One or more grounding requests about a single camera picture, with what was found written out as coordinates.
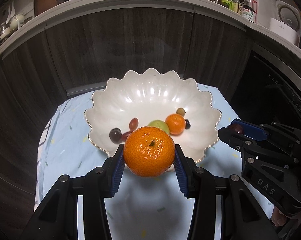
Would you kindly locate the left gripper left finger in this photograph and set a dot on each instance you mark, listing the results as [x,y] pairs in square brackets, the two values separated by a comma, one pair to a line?
[114,167]

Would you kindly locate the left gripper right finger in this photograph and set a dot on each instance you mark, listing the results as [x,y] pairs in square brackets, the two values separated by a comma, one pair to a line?
[184,168]

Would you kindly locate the light blue patterned tablecloth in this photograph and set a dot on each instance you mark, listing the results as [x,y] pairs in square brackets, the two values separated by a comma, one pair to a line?
[143,208]

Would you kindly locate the white scalloped ceramic bowl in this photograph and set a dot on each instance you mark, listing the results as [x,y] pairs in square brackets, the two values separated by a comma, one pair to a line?
[153,96]

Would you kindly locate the red grape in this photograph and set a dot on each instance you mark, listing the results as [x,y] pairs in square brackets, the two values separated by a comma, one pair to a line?
[125,135]
[133,124]

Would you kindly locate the white rice cooker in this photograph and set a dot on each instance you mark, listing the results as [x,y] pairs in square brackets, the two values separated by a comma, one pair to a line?
[287,23]

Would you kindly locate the red grape in bowl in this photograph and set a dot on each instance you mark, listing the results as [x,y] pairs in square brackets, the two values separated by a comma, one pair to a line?
[133,124]

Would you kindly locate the green grape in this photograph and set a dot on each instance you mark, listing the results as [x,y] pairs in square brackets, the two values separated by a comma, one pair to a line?
[159,124]

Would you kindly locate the oil bottle with label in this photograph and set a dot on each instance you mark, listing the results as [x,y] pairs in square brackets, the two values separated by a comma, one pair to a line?
[250,8]

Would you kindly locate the small orange mandarin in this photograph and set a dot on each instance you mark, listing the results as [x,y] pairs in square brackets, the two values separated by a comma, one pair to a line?
[176,123]

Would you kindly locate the dark heart-shaped cherry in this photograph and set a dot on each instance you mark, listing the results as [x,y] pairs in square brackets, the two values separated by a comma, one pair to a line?
[115,135]

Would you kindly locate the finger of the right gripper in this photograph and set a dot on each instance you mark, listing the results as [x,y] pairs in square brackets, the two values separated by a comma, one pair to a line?
[233,139]
[251,130]

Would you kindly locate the right hand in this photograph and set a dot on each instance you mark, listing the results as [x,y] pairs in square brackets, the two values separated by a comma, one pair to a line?
[278,218]

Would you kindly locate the small dark grape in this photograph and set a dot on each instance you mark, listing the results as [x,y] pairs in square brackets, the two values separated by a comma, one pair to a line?
[187,124]

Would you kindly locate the small tan longan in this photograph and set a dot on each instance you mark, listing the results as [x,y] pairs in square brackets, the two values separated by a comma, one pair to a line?
[180,111]

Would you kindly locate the large orange mandarin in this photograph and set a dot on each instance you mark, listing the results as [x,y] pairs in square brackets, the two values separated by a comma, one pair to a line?
[149,152]

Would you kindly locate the white teapot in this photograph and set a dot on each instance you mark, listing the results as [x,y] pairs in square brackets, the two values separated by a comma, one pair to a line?
[16,21]

